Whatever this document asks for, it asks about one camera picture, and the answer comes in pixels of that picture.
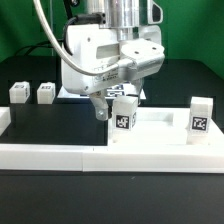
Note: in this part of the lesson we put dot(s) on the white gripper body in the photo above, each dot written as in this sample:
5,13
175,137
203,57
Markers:
93,49

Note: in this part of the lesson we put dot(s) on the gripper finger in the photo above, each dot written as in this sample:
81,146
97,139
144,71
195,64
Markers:
100,104
138,86

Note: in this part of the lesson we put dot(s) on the white square table top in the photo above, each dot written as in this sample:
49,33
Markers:
158,126

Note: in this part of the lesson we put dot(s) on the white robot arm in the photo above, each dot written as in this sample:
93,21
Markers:
129,18

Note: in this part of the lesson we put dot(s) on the white U-shaped fence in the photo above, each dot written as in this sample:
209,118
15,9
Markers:
199,158

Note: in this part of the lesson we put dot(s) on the white marker base plate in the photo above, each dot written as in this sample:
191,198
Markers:
124,89

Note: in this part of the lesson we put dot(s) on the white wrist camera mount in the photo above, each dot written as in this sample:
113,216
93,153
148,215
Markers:
136,58

